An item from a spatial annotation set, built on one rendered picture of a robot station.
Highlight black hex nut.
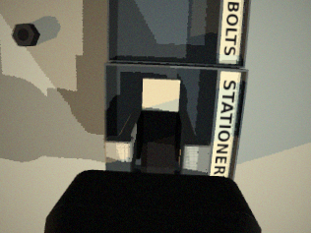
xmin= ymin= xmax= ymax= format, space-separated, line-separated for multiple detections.
xmin=12 ymin=24 xmax=40 ymax=46

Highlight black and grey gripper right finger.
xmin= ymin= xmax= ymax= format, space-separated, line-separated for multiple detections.
xmin=174 ymin=110 xmax=211 ymax=175

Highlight black rack of three bins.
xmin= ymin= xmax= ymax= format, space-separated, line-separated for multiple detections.
xmin=104 ymin=0 xmax=251 ymax=181

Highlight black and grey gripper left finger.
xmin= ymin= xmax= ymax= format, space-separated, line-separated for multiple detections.
xmin=104 ymin=108 xmax=144 ymax=172

